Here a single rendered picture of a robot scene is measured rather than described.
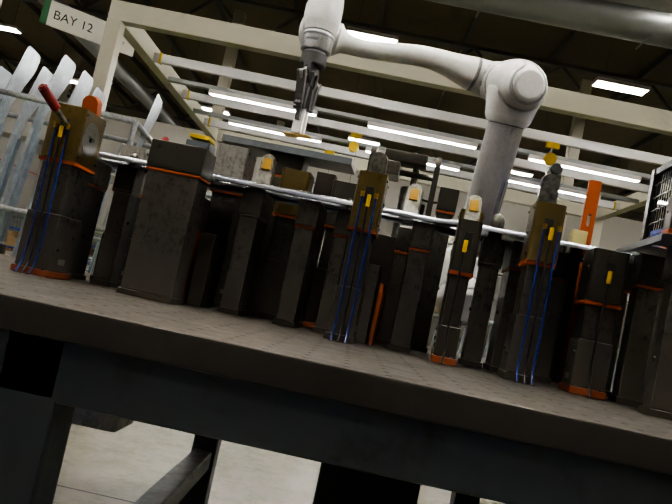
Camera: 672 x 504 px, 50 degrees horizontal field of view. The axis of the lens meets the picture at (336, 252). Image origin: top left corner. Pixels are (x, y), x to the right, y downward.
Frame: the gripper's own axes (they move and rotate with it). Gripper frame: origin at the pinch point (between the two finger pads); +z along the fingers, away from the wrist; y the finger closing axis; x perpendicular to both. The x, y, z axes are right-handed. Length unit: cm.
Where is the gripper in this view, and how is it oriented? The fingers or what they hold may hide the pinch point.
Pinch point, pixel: (299, 122)
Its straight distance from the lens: 205.5
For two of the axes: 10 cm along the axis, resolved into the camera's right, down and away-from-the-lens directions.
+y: -3.3, -1.4, -9.3
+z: -2.1, 9.8, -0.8
